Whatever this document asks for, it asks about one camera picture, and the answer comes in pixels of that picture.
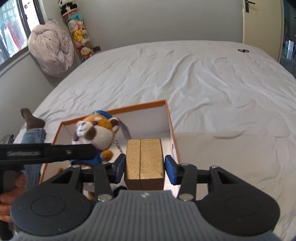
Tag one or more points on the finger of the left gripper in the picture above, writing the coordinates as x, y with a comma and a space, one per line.
70, 152

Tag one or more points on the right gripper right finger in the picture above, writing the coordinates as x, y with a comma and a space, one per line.
182, 175

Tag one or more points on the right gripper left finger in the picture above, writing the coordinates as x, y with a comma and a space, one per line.
107, 174

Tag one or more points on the gold glitter box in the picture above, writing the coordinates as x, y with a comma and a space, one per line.
144, 164

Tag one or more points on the red panda plush toy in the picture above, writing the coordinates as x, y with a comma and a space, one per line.
99, 129

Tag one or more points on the person's left hand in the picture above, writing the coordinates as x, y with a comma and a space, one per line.
7, 198

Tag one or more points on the blue jeans leg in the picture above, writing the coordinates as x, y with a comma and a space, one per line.
32, 171

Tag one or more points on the brown sock foot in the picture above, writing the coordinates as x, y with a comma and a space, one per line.
31, 121

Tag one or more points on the orange cardboard box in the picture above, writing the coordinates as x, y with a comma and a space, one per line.
143, 133

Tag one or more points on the white bed sheet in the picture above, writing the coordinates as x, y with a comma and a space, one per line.
231, 105

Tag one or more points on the pink rolled duvet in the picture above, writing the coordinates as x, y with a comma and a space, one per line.
52, 47

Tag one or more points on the window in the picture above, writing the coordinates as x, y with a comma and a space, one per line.
18, 18

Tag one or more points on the cream door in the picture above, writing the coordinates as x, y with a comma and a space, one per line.
263, 22

